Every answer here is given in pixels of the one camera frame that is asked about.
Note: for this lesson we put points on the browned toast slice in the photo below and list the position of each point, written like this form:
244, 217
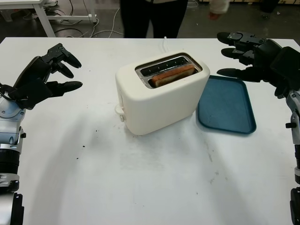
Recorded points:
171, 76

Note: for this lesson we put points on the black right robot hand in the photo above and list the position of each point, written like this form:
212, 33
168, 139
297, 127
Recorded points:
267, 56

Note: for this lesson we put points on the white desk frame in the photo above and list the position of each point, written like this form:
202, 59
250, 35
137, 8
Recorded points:
44, 21

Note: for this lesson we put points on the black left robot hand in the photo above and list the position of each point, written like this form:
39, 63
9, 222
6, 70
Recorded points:
32, 70

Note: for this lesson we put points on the grey plastic bin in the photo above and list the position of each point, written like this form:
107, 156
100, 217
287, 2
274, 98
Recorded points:
5, 16

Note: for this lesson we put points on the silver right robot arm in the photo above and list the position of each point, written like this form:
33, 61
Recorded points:
295, 131

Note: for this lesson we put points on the person beige jacket black trousers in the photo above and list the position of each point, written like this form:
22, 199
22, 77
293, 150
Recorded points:
136, 21

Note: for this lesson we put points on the white two-slot toaster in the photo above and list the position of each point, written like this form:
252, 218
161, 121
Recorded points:
159, 107

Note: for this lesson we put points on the person left hand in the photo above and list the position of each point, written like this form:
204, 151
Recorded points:
216, 16

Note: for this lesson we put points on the person left forearm beige sleeve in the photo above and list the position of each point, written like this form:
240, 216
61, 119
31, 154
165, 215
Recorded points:
219, 5

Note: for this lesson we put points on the blue plastic tray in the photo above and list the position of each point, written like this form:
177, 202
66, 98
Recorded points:
225, 105

